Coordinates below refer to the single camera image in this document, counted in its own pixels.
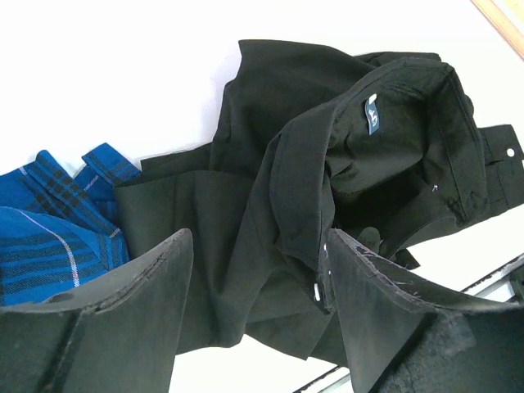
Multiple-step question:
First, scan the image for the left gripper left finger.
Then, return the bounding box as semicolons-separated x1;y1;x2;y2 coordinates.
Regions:
1;229;193;392

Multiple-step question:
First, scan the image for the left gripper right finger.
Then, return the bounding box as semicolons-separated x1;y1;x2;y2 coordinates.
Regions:
327;230;523;392

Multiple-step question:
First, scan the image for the blue plaid shirt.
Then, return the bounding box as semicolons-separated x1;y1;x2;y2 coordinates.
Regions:
1;143;141;306

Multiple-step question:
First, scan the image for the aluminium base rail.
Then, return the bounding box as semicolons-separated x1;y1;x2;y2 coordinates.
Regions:
286;253;524;393

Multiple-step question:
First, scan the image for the wooden clothes rack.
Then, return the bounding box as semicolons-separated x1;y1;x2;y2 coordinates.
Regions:
471;0;523;59

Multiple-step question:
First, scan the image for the black shirt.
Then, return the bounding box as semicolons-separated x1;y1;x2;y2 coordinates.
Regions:
115;39;523;364

